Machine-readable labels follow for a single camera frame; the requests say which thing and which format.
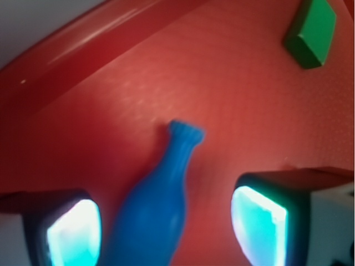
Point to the green rectangular block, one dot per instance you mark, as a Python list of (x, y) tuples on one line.
[(310, 34)]

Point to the red plastic tray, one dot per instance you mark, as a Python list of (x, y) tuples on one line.
[(88, 106)]

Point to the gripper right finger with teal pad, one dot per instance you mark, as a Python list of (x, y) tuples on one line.
[(303, 216)]

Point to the blue plastic bottle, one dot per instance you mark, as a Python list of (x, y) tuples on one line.
[(150, 222)]

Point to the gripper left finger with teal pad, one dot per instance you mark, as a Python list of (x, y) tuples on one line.
[(60, 227)]

